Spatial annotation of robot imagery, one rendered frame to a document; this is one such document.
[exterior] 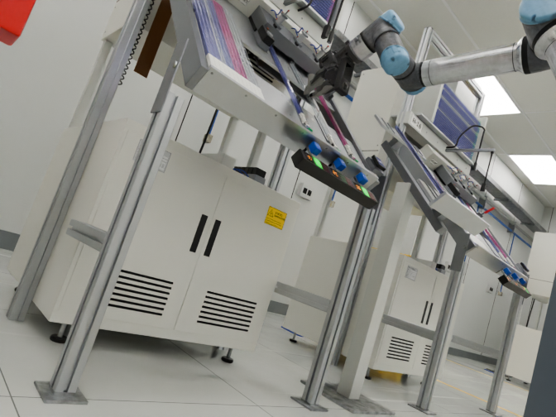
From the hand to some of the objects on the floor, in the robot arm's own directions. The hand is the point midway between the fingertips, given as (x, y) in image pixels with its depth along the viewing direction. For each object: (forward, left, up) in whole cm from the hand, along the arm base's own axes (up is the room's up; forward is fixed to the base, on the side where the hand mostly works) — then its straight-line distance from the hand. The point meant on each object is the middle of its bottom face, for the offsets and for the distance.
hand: (309, 95), depth 142 cm
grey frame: (+8, +13, -94) cm, 95 cm away
